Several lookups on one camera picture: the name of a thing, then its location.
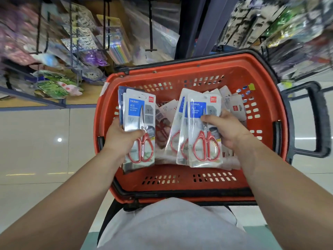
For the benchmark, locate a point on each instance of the person's left hand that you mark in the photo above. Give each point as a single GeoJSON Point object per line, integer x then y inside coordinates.
{"type": "Point", "coordinates": [118, 140]}

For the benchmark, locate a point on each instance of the person's right hand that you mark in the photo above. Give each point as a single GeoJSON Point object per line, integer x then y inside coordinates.
{"type": "Point", "coordinates": [230, 130]}

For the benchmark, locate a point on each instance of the person's right thumb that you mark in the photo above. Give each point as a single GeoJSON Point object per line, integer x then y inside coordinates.
{"type": "Point", "coordinates": [211, 119]}

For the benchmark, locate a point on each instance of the person's left thumb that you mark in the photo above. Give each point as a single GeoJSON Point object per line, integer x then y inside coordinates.
{"type": "Point", "coordinates": [136, 134]}

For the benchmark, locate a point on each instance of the blue-edged scissors packet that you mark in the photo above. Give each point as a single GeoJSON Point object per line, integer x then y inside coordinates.
{"type": "Point", "coordinates": [120, 101]}

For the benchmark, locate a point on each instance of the person's left forearm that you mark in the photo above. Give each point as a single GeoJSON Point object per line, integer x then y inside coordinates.
{"type": "Point", "coordinates": [65, 203]}

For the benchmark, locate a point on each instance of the person's right forearm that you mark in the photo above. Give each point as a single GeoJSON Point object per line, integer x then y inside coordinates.
{"type": "Point", "coordinates": [283, 195]}

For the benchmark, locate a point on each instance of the pile of scissors packs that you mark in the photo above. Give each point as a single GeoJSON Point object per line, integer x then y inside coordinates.
{"type": "Point", "coordinates": [164, 119]}

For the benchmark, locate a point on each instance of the yellow basket sticker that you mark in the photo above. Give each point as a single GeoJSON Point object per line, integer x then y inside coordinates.
{"type": "Point", "coordinates": [251, 86]}

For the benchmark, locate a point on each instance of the white basket label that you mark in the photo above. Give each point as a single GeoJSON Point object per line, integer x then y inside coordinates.
{"type": "Point", "coordinates": [104, 89]}

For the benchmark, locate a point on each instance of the red plastic shopping basket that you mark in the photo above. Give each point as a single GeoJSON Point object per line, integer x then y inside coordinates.
{"type": "Point", "coordinates": [182, 179]}

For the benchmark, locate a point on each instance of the purple sticker packet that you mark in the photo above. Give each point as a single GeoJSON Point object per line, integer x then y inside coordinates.
{"type": "Point", "coordinates": [94, 58]}

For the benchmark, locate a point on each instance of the pastel pens packet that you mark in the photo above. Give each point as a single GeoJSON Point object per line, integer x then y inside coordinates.
{"type": "Point", "coordinates": [117, 41]}

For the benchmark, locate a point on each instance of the hanging green sticker packets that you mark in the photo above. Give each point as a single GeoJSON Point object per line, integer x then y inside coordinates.
{"type": "Point", "coordinates": [53, 85]}

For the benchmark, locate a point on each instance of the person's white shirt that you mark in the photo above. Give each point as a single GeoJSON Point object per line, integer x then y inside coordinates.
{"type": "Point", "coordinates": [174, 226]}

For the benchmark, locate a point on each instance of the hanging clear plastic packets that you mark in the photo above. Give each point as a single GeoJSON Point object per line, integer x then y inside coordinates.
{"type": "Point", "coordinates": [158, 31]}

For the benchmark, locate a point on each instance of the hanging black-white packets row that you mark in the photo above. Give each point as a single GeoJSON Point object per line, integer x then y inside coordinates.
{"type": "Point", "coordinates": [249, 20]}

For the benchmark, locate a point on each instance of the black display hook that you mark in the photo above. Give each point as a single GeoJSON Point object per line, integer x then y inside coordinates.
{"type": "Point", "coordinates": [104, 23]}
{"type": "Point", "coordinates": [150, 25]}
{"type": "Point", "coordinates": [39, 25]}

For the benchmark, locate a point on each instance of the wooden shelf board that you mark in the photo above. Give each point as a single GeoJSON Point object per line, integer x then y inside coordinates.
{"type": "Point", "coordinates": [31, 100]}

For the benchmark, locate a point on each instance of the hanging green packets row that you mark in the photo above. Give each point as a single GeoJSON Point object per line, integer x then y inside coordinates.
{"type": "Point", "coordinates": [286, 25]}

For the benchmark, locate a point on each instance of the hanging black-white sticker sheets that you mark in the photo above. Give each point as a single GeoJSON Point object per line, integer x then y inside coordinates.
{"type": "Point", "coordinates": [78, 28]}

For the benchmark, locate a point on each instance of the hanging pink sticker packets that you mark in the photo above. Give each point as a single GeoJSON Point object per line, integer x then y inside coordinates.
{"type": "Point", "coordinates": [15, 33]}

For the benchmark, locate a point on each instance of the dark blue shelf post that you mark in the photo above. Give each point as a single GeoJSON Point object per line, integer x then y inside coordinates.
{"type": "Point", "coordinates": [205, 23]}

